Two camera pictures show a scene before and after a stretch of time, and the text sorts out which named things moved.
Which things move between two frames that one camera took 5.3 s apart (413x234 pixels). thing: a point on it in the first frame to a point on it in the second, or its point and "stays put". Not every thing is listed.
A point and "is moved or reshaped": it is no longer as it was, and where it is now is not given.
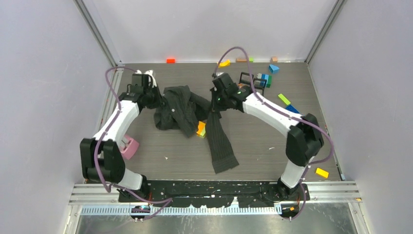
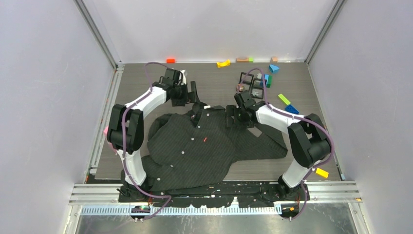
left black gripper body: [153, 98] to [181, 94]
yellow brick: [322, 172] stays put
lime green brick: [284, 99] stays put
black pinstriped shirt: [181, 108] is moved or reshaped
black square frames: [260, 84] stays put
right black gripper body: [218, 101] to [240, 120]
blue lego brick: [290, 107] stays put
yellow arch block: [225, 64] stays put
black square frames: [245, 78] stays put
